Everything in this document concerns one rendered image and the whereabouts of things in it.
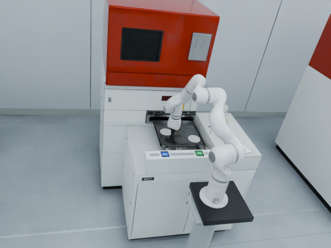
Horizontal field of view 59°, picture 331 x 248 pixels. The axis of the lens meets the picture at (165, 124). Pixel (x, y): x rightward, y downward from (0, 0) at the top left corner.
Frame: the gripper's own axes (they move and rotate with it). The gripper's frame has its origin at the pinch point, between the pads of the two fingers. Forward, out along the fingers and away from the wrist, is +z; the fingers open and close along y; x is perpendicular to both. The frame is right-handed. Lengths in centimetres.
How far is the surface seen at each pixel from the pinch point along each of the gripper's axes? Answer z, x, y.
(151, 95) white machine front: -20.4, 10.4, -27.7
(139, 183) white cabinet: 18, -49, -1
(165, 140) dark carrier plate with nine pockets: 1.9, -11.0, -1.2
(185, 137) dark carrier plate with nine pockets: 2.2, 3.3, 10.8
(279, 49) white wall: -16, 260, 44
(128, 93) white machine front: -22.1, -1.9, -42.8
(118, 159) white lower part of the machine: 48, -6, -47
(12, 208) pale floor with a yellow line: 89, -76, -113
